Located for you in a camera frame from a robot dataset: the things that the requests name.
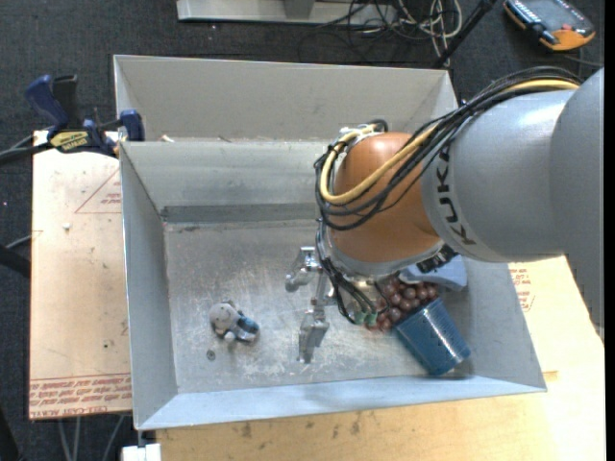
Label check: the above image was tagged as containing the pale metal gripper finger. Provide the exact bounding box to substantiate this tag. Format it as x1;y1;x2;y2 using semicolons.
297;315;332;365
284;246;323;293

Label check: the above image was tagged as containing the red-brown toy grape bunch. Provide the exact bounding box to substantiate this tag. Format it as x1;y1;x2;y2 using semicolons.
363;276;441;333

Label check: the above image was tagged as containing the grey metal bin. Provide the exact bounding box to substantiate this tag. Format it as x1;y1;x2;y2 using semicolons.
113;54;548;431

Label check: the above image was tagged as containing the grey and blue toy figure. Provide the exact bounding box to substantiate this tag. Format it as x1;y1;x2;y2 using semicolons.
207;300;261;346

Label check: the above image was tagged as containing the blue plastic cup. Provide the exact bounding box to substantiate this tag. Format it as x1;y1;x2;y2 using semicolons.
392;298;473;377

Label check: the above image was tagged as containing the brown cardboard board, red print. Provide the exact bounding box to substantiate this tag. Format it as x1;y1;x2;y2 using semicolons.
28;130;561;421

